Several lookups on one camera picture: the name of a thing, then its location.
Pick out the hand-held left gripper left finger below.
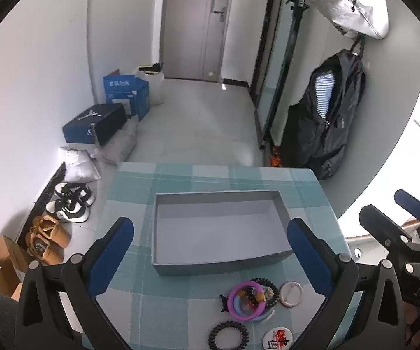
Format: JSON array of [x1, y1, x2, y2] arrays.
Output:
[[15, 217, 135, 350]]

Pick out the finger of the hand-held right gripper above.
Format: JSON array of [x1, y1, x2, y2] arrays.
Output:
[[359, 205, 420, 267], [394, 189, 420, 234]]

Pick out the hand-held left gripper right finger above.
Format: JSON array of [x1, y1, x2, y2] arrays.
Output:
[[287, 218, 411, 350]]

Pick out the printed round badge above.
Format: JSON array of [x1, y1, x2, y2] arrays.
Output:
[[263, 327, 294, 350]]

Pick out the purple bracelet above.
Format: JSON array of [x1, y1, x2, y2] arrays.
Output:
[[227, 281, 267, 322]]

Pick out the light blue bracelet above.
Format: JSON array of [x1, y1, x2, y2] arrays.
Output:
[[233, 293, 269, 319]]

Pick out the grey cardboard box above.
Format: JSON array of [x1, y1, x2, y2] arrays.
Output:
[[152, 190, 294, 277]]

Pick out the black spiral hair tie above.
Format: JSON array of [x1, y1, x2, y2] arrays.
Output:
[[208, 321, 249, 350], [252, 278, 280, 309]]

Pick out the black white sandals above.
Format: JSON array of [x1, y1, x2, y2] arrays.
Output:
[[46, 197, 90, 224]]

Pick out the tan shoe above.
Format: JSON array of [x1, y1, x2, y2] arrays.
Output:
[[31, 216, 73, 243], [26, 229, 65, 264]]

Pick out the black white sneaker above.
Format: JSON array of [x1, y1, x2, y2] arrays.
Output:
[[54, 182, 94, 204]]

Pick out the teal checked tablecloth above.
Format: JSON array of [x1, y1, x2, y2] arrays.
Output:
[[82, 162, 363, 350]]

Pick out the white wrapped package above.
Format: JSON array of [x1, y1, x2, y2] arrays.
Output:
[[60, 148, 101, 183], [101, 117, 139, 165]]

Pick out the brown cardboard box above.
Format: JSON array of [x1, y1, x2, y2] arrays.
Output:
[[0, 235, 32, 298]]

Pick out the black backpack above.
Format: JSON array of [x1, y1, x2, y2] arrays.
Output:
[[281, 49, 366, 181]]

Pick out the dark blue shoe box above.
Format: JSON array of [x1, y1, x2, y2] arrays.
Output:
[[62, 104, 128, 147]]

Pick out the blue cardboard box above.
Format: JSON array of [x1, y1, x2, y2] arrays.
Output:
[[103, 69, 150, 121]]

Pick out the white plastic bag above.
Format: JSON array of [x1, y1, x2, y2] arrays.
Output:
[[134, 64, 166, 106]]

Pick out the black framed glass door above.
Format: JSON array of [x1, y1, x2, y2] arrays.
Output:
[[250, 0, 309, 150]]

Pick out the white hanging bag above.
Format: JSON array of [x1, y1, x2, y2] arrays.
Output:
[[302, 0, 390, 40]]

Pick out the grey door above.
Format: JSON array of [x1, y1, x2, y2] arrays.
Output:
[[161, 0, 238, 81]]

